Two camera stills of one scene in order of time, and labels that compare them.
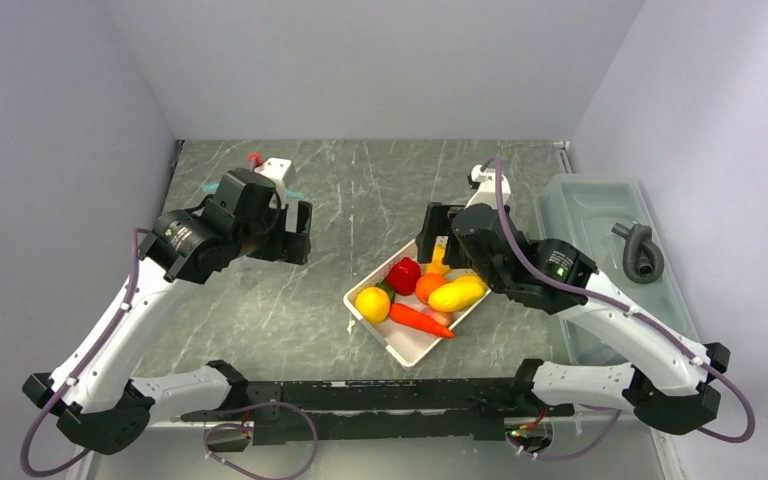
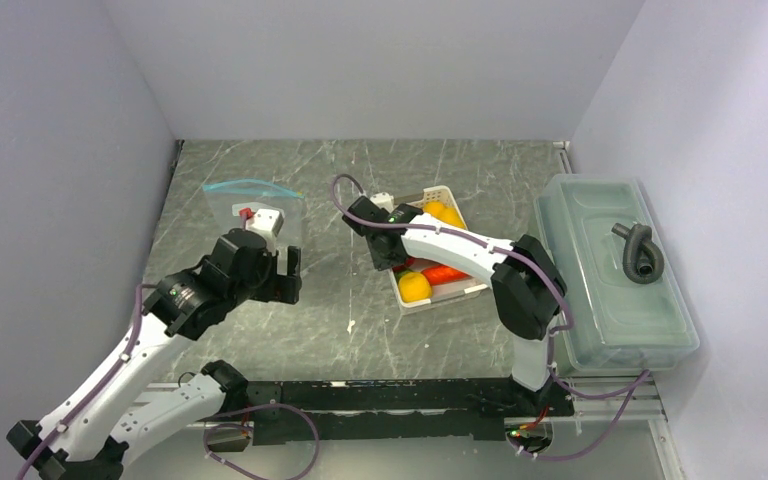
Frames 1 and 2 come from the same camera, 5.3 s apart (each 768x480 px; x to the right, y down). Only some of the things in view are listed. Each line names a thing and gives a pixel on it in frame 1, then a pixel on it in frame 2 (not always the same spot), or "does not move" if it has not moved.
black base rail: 290,412 does not move
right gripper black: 437,223 → 381,262
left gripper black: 289,247 → 281,287
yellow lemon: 372,305 → 414,286
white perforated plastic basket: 406,344 → 444,195
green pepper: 385,285 → 399,273
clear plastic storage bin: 615,223 does not move
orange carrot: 417,320 → 440,274
